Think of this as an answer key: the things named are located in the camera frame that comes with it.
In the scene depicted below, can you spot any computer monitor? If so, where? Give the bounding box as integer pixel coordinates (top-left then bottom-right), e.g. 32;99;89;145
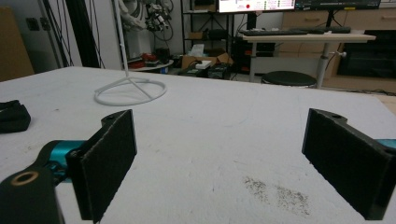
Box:
217;0;297;14

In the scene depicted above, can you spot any brown board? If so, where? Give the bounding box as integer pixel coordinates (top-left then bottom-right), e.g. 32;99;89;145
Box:
0;6;35;83

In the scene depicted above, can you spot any white wire stand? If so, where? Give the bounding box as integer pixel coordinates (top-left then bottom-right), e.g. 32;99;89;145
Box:
93;0;168;107

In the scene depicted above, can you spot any black keyboard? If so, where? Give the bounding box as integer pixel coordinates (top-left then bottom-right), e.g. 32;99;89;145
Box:
238;28;309;37

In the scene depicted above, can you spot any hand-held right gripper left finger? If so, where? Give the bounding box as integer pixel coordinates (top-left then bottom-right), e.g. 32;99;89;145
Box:
65;108;138;224

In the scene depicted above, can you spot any round white table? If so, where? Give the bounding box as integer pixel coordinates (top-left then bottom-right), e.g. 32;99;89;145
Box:
128;59;175;73

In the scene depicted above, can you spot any wooden desk with metal legs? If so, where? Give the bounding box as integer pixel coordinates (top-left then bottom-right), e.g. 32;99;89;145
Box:
242;33;377;90

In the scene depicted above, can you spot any black round stool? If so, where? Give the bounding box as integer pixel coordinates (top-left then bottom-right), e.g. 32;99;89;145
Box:
261;70;318;88

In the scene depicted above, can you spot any black cloth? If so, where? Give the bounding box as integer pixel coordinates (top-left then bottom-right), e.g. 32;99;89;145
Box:
0;99;32;134

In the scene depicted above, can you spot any cardboard box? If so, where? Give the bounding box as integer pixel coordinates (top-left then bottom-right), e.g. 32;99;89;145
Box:
180;51;234;71

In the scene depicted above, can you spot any black metal shelf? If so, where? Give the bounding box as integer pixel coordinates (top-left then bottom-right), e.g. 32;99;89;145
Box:
180;0;235;57

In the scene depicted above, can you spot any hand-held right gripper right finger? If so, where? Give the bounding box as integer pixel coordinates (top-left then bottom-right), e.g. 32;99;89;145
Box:
301;107;396;221

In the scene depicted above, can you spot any dark monitor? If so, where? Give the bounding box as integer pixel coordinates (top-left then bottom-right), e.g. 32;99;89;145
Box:
294;0;382;11

